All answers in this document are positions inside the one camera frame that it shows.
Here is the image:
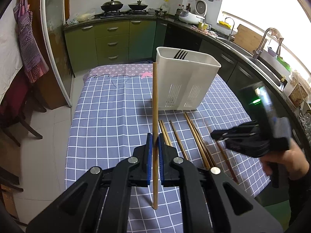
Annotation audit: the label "dark brown chopstick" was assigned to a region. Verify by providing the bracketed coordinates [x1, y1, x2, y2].
[203, 140, 238, 183]

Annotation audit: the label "light bamboo chopstick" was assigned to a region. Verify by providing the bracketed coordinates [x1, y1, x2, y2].
[152, 62, 159, 210]
[159, 120, 172, 146]

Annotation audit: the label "black plastic fork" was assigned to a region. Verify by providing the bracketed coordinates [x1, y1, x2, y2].
[173, 50, 188, 60]

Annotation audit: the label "steel kitchen faucet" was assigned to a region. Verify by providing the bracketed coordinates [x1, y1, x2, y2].
[252, 27, 284, 59]

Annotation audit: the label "person's right hand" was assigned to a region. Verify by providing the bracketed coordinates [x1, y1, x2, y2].
[260, 138, 310, 180]

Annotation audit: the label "stainless steel sink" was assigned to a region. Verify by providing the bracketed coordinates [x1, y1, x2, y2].
[217, 37, 287, 87]

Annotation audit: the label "white plastic utensil holder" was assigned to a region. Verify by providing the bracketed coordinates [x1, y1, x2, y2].
[156, 46, 221, 110]

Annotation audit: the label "wooden cutting board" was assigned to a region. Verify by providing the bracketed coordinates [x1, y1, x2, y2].
[233, 24, 262, 55]

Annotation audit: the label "blue checkered tablecloth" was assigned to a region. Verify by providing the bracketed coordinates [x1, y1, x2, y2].
[65, 64, 269, 232]

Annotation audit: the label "small steel faucet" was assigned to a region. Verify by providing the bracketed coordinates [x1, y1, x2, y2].
[224, 17, 235, 41]

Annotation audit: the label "yellow mug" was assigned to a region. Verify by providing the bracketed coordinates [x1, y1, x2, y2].
[198, 22, 211, 30]

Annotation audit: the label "dark wooden chair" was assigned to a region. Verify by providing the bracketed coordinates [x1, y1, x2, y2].
[1, 70, 46, 147]

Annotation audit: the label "white rice cooker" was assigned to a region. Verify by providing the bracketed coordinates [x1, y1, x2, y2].
[178, 0, 207, 25]

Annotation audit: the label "purple hanging apron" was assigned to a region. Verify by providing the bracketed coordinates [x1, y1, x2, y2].
[13, 0, 49, 83]

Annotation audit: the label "green lower cabinets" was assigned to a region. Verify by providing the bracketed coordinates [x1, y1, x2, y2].
[65, 18, 167, 74]

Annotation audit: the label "white hanging sheet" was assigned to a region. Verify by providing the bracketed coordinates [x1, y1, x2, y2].
[0, 0, 23, 101]

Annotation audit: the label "gas stove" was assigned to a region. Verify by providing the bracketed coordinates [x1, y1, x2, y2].
[95, 10, 153, 19]

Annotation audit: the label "black wok right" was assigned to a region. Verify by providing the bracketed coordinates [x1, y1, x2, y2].
[128, 0, 148, 11]

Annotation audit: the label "black wok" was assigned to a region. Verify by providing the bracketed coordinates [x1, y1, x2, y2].
[128, 0, 148, 11]
[101, 0, 123, 13]

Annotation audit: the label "black wok left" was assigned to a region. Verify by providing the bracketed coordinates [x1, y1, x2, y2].
[101, 0, 123, 13]

